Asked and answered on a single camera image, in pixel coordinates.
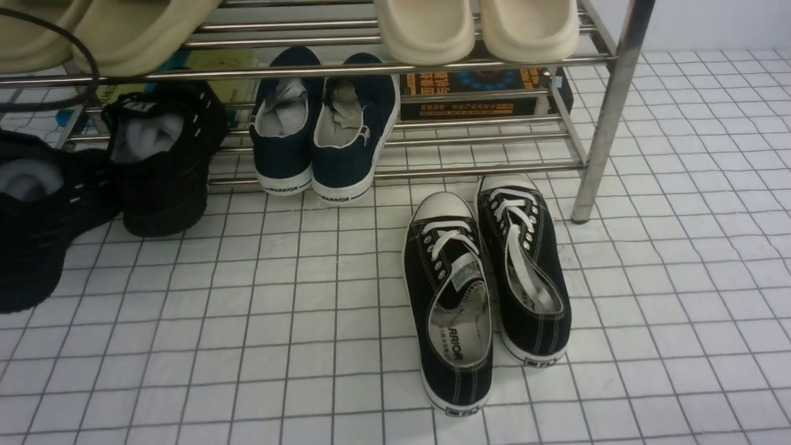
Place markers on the cream slipper far right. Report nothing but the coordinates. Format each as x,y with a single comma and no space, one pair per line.
530,31

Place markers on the navy slip-on shoe right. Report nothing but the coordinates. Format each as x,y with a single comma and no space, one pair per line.
356,117

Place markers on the black orange book box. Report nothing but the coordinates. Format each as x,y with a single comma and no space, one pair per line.
451,96

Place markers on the metal shoe rack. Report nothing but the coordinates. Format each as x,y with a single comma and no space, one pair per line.
620,58

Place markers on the beige slipper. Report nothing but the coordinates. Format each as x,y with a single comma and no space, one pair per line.
131,38
27,48

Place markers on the beige slipper far left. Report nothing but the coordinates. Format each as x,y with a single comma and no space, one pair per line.
27,48

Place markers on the black knit shoe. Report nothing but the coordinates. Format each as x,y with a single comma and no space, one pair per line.
160,147
49,197

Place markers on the navy slip-on shoe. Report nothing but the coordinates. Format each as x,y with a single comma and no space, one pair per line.
356,117
281,130

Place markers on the navy slip-on shoe left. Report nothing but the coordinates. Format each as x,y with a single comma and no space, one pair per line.
281,130

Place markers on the black canvas sneaker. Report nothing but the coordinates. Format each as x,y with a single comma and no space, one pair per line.
519,238
446,286

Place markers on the cream slipper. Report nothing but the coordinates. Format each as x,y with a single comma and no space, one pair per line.
426,33
530,31

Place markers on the black canvas sneaker left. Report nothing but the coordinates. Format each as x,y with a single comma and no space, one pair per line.
446,286

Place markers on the black canvas sneaker right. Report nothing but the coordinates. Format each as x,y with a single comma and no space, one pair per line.
519,238

